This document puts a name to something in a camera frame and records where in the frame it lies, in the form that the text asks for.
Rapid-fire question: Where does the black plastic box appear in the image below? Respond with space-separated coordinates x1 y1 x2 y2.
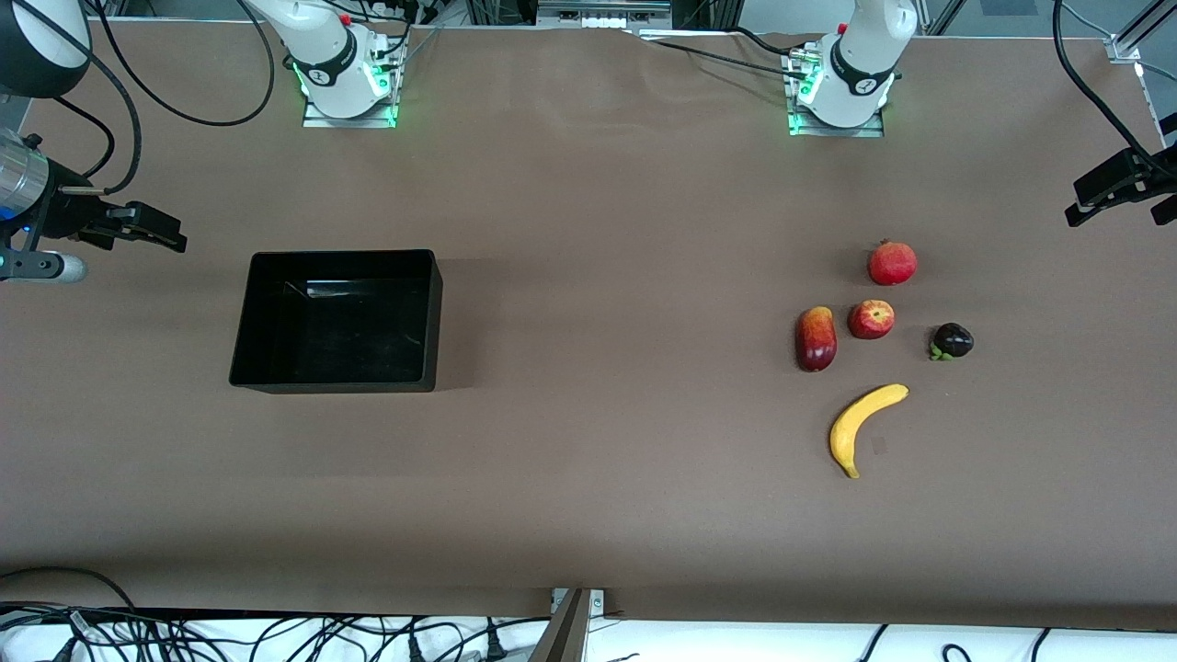
229 249 443 394

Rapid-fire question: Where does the small red apple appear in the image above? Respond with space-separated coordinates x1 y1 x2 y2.
848 300 896 340

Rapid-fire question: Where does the yellow banana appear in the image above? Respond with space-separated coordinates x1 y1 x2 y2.
829 383 910 480

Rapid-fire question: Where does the dark purple mangosteen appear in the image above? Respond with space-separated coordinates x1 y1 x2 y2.
929 323 975 361

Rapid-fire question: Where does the red pomegranate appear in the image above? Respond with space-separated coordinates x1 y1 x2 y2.
868 239 919 287

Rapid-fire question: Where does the red yellow mango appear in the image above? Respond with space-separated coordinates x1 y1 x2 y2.
795 306 839 372

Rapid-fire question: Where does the brown table cover sheet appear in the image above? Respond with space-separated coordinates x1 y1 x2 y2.
0 18 1177 635

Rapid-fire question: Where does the white power strip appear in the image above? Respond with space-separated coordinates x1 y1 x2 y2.
538 0 672 30

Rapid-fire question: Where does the aluminium table edge rail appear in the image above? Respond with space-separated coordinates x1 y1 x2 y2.
1133 63 1177 150

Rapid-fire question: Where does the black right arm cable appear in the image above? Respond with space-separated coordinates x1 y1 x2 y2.
0 0 277 199

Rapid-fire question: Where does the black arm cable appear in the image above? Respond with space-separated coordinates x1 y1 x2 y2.
1052 0 1167 162
0 0 277 199

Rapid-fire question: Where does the aluminium frame profile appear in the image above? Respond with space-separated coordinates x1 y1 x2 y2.
1115 0 1177 52

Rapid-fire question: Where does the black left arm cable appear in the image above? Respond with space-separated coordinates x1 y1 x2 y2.
1052 0 1167 162

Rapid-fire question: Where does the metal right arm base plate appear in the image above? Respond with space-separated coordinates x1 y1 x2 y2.
302 41 406 129

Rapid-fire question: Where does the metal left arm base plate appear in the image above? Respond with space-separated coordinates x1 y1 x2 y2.
784 46 886 139

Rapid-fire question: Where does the black arched floor cable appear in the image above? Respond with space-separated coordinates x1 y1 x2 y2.
0 565 139 612

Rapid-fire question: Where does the black cable on table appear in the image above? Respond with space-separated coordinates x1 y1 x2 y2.
637 29 817 84

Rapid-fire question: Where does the black floor cable tangle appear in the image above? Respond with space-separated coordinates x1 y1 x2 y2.
0 602 553 662

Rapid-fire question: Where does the aluminium frame post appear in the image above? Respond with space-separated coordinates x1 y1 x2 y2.
529 588 591 662

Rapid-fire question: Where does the small metal bracket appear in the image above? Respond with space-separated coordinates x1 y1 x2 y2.
550 588 606 616

